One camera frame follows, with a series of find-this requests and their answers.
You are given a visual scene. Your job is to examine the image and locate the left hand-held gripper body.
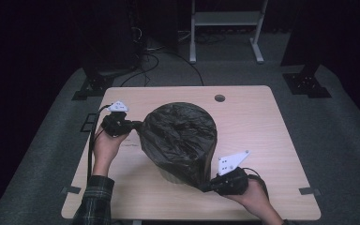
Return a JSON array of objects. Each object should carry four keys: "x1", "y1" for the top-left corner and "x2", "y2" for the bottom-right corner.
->
[{"x1": 100, "y1": 100, "x2": 136, "y2": 138}]

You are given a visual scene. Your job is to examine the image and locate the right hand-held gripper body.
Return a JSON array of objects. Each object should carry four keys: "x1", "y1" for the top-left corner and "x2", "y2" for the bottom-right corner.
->
[{"x1": 209, "y1": 150, "x2": 251, "y2": 197}]

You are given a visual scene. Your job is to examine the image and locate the green plastic trash bin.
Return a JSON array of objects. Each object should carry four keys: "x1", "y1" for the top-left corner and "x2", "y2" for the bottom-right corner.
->
[{"x1": 158, "y1": 167, "x2": 186, "y2": 186}]

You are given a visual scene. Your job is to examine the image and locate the black plastic garbage bag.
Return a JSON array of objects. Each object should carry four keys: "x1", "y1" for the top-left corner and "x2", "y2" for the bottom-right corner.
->
[{"x1": 134, "y1": 101, "x2": 218, "y2": 190}]

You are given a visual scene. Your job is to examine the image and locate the person's right hand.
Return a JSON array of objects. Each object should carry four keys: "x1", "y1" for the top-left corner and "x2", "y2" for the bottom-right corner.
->
[{"x1": 223, "y1": 177, "x2": 279, "y2": 221}]

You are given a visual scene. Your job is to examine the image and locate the person's left hand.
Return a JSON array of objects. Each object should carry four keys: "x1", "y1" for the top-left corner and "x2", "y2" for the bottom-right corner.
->
[{"x1": 92, "y1": 125, "x2": 132, "y2": 177}]

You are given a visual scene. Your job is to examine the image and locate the black tape rectangle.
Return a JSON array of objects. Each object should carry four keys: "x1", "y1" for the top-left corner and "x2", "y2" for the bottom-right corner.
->
[{"x1": 80, "y1": 112, "x2": 98, "y2": 133}]

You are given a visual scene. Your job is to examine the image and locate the black stand base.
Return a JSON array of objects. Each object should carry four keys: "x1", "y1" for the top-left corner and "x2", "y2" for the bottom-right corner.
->
[
  {"x1": 71, "y1": 67, "x2": 115, "y2": 101},
  {"x1": 282, "y1": 64, "x2": 332, "y2": 99}
]

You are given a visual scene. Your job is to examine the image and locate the grey tape strip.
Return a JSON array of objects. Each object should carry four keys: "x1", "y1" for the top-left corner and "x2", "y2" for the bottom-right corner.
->
[
  {"x1": 299, "y1": 187, "x2": 323, "y2": 197},
  {"x1": 60, "y1": 186, "x2": 83, "y2": 195}
]

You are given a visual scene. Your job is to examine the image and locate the white metal stand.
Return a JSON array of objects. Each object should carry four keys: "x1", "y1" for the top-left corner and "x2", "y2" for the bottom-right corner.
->
[{"x1": 189, "y1": 0, "x2": 269, "y2": 65}]

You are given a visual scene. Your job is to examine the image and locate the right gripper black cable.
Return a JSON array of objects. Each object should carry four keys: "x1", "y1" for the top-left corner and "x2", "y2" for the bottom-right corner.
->
[{"x1": 242, "y1": 167, "x2": 270, "y2": 201}]

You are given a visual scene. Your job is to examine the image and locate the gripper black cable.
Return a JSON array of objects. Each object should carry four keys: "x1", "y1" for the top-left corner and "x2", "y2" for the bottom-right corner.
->
[
  {"x1": 86, "y1": 104, "x2": 111, "y2": 182},
  {"x1": 242, "y1": 167, "x2": 270, "y2": 201}
]

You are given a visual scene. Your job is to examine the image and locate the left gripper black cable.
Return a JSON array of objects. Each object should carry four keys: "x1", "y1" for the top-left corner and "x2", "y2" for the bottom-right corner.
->
[{"x1": 86, "y1": 104, "x2": 111, "y2": 182}]

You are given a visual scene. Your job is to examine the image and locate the black floor cable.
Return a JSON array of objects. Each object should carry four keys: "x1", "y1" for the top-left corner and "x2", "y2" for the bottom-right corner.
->
[
  {"x1": 120, "y1": 52, "x2": 160, "y2": 88},
  {"x1": 168, "y1": 52, "x2": 204, "y2": 87}
]

